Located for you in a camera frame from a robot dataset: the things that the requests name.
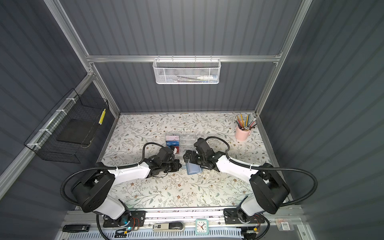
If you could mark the pink card in organizer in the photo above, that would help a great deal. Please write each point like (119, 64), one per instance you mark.
(172, 138)

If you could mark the small teal desk clock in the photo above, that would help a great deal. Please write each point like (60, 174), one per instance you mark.
(202, 227)

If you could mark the floral patterned table mat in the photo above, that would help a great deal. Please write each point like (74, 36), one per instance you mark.
(135, 136)

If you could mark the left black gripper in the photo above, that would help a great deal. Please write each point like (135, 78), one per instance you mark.
(176, 166)

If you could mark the black stapler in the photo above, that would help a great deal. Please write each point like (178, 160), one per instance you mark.
(75, 228)

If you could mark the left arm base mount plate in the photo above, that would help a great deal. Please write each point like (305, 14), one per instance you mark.
(130, 219)

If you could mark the black wire wall basket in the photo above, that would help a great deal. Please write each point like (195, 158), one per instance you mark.
(45, 145)

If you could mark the pink pencil cup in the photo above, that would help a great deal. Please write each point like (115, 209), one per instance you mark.
(242, 135)

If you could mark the silver black device on rail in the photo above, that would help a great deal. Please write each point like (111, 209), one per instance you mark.
(169, 227)

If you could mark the small clear packet with label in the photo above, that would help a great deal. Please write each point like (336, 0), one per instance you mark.
(284, 225)

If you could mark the yellow tag on basket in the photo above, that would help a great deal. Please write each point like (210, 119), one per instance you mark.
(102, 116)

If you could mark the blue card in organizer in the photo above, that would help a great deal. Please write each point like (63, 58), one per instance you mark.
(172, 143)

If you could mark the black flat pad in basket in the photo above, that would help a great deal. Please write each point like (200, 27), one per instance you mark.
(78, 132)

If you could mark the red card in organizer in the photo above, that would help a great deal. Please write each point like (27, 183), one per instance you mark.
(175, 149)

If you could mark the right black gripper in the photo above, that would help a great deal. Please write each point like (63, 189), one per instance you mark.
(188, 153)

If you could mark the white wire mesh basket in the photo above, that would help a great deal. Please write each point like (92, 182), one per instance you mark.
(166, 72)

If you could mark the clear acrylic organizer box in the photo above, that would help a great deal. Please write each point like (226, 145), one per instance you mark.
(187, 141)

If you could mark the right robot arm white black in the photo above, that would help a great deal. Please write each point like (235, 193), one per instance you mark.
(269, 188)

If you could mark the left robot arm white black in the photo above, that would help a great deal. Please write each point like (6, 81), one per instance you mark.
(93, 192)

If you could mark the blue leather card holder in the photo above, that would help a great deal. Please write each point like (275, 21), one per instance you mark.
(193, 169)

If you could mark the pens in white basket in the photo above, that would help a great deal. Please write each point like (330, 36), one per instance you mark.
(204, 79)

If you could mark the coloured pencils in cup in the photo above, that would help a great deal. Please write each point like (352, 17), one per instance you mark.
(246, 122)

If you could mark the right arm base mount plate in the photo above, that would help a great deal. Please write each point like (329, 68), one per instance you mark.
(235, 216)

